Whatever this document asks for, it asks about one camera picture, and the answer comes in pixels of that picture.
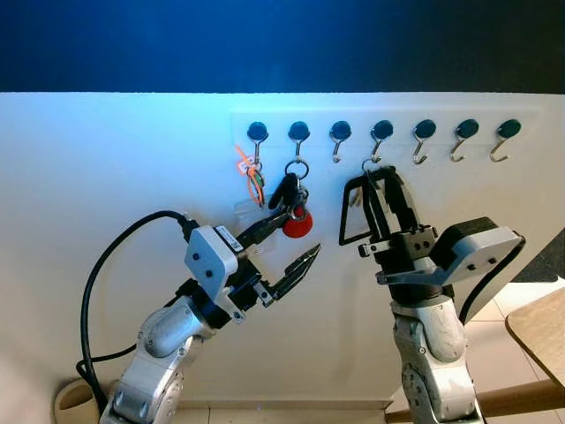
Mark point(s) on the black floor rug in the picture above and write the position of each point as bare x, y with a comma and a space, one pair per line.
547, 261

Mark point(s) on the light wooden table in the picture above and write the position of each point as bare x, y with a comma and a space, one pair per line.
543, 331

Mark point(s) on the white hook rail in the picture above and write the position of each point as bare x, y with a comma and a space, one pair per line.
402, 117

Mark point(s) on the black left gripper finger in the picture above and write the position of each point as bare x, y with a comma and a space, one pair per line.
265, 230
293, 274

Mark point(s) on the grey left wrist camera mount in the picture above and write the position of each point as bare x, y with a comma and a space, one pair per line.
210, 256

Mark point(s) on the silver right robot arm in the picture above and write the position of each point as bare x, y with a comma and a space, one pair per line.
428, 344

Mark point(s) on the wooden base beam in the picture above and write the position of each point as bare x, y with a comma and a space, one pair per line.
512, 399

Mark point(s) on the black round metal hook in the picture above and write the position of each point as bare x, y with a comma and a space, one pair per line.
508, 128
340, 131
298, 131
466, 129
424, 130
381, 131
257, 131

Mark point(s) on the beige rounded object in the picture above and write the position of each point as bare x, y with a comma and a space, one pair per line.
71, 402

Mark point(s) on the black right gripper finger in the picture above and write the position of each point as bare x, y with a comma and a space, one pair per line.
378, 216
402, 208

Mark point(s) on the keys with red tag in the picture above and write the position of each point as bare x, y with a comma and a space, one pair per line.
298, 226

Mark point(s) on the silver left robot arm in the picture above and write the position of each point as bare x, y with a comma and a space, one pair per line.
159, 340

